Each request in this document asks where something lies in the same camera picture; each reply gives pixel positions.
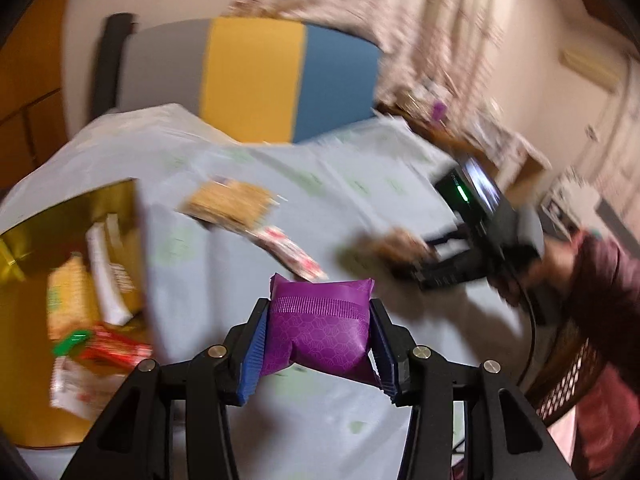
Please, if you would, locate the purple snack packet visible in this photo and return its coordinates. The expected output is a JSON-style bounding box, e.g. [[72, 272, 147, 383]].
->
[[259, 272, 383, 388]]

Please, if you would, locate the person's right forearm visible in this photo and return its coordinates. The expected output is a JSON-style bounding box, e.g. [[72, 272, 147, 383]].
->
[[567, 232, 640, 376]]

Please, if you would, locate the gold tray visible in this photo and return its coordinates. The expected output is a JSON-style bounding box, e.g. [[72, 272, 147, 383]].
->
[[0, 177, 156, 448]]

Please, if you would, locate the beige round cake packet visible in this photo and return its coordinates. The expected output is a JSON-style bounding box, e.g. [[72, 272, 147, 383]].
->
[[357, 227, 433, 268]]

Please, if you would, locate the white brown lettered packet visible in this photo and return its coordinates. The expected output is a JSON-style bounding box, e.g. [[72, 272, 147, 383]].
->
[[85, 212, 136, 326]]

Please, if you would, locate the long red snack packet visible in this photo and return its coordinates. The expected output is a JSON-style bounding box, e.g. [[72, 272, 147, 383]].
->
[[80, 325, 155, 376]]

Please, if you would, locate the clear cracker packet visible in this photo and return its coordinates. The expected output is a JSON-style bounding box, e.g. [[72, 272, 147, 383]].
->
[[182, 177, 281, 233]]

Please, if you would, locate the grey yellow blue chair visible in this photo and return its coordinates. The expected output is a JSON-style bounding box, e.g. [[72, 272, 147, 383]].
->
[[90, 12, 383, 146]]

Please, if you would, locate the person's maroon clothing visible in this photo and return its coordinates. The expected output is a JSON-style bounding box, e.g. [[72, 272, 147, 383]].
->
[[552, 367, 640, 480]]

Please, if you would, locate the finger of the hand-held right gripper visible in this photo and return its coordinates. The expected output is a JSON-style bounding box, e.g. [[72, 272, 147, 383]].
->
[[422, 229, 475, 252], [414, 252, 490, 293]]

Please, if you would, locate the wooden panelled cabinet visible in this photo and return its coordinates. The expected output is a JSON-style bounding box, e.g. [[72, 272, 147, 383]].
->
[[0, 0, 77, 188]]

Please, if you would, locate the black cable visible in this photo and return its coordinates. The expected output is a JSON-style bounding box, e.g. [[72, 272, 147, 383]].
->
[[515, 260, 540, 398]]

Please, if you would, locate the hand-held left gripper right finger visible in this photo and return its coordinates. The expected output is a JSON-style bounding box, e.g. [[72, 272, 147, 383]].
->
[[368, 298, 574, 480]]

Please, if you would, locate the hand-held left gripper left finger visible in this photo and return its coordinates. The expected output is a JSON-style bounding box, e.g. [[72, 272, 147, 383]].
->
[[59, 298, 272, 480]]

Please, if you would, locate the white red printed packet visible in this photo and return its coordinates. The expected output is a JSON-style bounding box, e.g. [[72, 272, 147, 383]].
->
[[49, 355, 108, 418]]

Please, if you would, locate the yellow green cracker packet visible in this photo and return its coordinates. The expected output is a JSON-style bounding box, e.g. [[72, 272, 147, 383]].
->
[[46, 252, 98, 356]]

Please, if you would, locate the wooden side table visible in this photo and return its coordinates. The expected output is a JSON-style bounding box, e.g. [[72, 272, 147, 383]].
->
[[375, 95, 553, 183]]

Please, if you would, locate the person's right hand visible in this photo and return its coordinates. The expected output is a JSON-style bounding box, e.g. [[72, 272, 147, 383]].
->
[[492, 242, 577, 311]]

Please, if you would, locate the brown wicker chair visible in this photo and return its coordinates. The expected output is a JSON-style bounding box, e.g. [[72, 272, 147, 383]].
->
[[525, 320, 612, 427]]

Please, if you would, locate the pink floral snack packet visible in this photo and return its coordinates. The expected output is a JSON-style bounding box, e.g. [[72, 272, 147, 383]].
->
[[250, 225, 328, 282]]

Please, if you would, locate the wall air conditioner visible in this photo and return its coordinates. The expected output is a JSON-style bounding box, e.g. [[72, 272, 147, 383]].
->
[[557, 45, 622, 94]]

